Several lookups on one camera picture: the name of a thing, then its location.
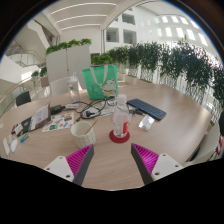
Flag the black charger block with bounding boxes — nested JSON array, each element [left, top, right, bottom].
[[49, 104, 66, 116]]

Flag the black chair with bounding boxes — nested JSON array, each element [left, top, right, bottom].
[[15, 90, 32, 108]]

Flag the clear plastic wrapper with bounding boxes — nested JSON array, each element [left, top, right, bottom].
[[138, 114, 156, 131]]

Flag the white power strip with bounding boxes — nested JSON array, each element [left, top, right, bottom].
[[2, 137, 11, 158]]

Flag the clear white-lidded drinking bottle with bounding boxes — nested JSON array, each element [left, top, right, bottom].
[[65, 72, 81, 104]]

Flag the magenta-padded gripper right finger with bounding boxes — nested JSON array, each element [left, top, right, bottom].
[[130, 142, 185, 186]]

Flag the small teal packet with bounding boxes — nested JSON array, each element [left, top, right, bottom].
[[19, 133, 30, 144]]

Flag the bunch of keys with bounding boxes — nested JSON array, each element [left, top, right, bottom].
[[128, 107, 146, 118]]

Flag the glass railing with wooden handrail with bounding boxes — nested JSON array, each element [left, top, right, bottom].
[[0, 75, 46, 118]]

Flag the clear red-labelled water bottle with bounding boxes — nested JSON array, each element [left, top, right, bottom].
[[112, 93, 130, 139]]

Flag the white power adapter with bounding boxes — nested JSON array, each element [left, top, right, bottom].
[[64, 103, 80, 111]]

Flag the ceiling light strips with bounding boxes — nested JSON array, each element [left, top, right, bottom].
[[49, 1, 118, 32]]

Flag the colourful sticker sheet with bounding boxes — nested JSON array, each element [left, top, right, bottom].
[[41, 112, 75, 133]]

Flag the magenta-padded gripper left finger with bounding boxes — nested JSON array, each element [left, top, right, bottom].
[[43, 143, 95, 187]]

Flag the black folder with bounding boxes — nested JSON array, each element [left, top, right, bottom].
[[10, 116, 34, 138]]

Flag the white cabinet topped with plants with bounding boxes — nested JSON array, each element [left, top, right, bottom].
[[45, 38, 93, 91]]

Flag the black cable bundle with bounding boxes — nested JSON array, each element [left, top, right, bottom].
[[75, 96, 118, 122]]

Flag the open printed booklet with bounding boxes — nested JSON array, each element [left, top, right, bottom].
[[28, 101, 52, 133]]

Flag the green tote bag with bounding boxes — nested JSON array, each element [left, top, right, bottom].
[[81, 64, 120, 101]]

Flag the wooden planter with green plants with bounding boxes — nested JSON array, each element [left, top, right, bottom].
[[30, 65, 50, 89]]

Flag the wooden stirring stick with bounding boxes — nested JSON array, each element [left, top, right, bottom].
[[83, 119, 99, 136]]

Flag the row of green potted trees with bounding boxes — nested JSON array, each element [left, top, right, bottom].
[[90, 39, 224, 114]]

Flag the white card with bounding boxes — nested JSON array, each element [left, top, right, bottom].
[[13, 123, 24, 135]]

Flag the white grid-patterned mug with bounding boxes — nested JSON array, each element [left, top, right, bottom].
[[70, 120, 97, 150]]

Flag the dark blue keyboard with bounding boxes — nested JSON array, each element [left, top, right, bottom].
[[126, 97, 167, 122]]

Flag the white chair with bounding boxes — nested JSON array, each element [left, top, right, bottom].
[[49, 77, 81, 97], [184, 123, 224, 168]]

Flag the flat round red coaster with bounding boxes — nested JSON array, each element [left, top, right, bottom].
[[108, 129, 131, 144]]

